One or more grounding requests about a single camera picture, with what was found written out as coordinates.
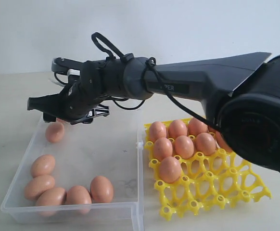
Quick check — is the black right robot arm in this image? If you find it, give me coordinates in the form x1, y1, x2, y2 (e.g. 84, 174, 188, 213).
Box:
27, 52, 280, 173

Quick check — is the brown egg tray second row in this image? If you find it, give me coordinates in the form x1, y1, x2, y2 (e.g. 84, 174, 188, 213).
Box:
194, 133, 216, 156

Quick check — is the yellow plastic egg tray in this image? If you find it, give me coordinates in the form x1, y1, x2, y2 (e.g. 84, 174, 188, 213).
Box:
144, 136, 272, 220

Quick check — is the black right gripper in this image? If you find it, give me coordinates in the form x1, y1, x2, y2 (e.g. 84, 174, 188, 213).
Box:
27, 79, 110, 125

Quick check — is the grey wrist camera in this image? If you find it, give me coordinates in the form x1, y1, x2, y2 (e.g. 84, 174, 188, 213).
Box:
51, 57, 82, 75

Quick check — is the brown egg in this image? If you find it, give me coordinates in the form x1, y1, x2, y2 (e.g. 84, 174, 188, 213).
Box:
153, 137, 173, 162
56, 118, 68, 125
24, 175, 55, 201
90, 176, 114, 203
207, 126, 216, 133
188, 117, 208, 137
30, 154, 55, 178
149, 121, 167, 142
66, 185, 92, 205
168, 119, 187, 139
215, 131, 233, 153
173, 135, 194, 159

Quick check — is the clear plastic bin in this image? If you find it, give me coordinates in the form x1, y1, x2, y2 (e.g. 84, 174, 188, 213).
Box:
1, 112, 144, 231

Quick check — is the brown egg third row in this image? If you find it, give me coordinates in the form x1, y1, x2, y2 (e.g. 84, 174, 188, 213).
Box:
45, 122, 65, 143

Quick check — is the brown egg front corner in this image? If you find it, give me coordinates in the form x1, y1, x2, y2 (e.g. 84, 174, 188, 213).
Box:
36, 187, 66, 206

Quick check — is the black camera cable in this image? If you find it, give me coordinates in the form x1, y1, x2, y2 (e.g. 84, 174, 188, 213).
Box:
50, 32, 221, 133

